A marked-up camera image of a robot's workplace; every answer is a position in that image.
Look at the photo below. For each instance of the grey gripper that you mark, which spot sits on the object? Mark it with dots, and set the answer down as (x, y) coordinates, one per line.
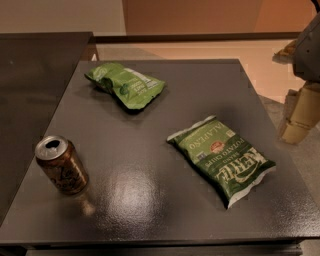
(308, 55)

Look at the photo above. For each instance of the green jalapeno kettle chip bag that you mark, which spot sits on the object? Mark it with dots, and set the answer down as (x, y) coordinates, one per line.
(229, 161)

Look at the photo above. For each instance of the light green snack bag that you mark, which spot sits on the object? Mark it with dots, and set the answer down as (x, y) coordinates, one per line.
(135, 90)

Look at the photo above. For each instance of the brown soda can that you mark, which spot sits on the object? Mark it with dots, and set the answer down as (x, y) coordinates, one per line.
(59, 160)

